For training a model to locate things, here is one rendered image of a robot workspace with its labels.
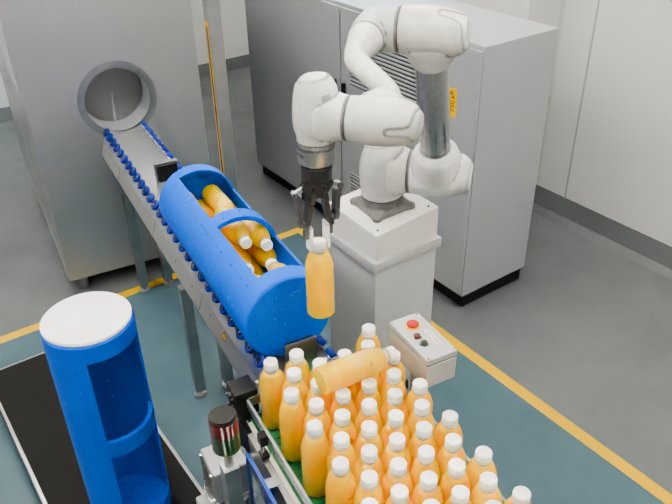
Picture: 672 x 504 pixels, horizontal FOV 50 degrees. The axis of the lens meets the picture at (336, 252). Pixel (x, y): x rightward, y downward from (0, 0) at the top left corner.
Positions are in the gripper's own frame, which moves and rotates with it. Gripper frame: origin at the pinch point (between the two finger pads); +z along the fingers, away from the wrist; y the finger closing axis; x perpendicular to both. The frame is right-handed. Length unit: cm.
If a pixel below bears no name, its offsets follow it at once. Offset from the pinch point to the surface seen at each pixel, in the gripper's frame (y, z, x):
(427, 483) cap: 0, 34, 54
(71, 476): 73, 133, -79
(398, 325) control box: -24.6, 36.7, 0.9
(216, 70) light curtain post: -27, 9, -159
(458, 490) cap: -5, 34, 59
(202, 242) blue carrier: 14, 31, -59
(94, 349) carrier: 55, 46, -41
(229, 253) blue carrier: 10, 27, -43
